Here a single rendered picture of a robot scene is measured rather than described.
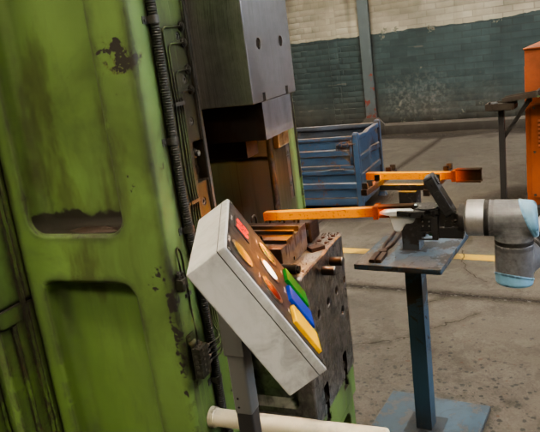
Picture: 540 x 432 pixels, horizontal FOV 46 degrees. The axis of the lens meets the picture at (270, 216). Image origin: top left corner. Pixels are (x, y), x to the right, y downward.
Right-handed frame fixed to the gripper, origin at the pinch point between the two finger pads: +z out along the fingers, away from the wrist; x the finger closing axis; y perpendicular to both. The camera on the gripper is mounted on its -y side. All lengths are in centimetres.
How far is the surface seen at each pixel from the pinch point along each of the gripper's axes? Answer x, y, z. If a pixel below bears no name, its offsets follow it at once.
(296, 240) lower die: -1.0, 8.8, 25.3
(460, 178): 54, 4, -13
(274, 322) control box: -71, 0, 3
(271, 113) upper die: -7.8, -27.4, 26.1
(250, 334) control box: -72, 2, 7
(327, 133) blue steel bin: 420, 41, 151
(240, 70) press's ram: -18, -39, 29
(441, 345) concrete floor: 127, 104, 7
